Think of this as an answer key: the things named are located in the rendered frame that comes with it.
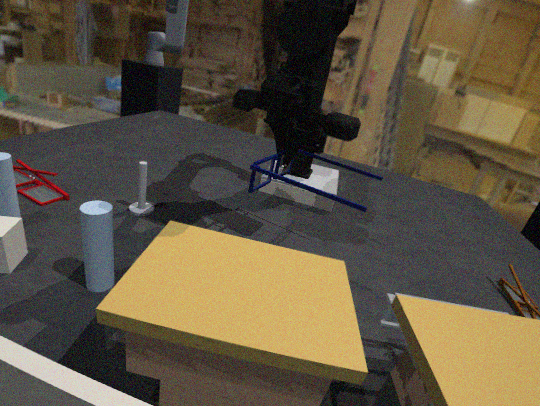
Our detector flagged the navy glasses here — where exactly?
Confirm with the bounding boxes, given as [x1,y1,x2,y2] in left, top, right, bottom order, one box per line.
[248,149,383,212]

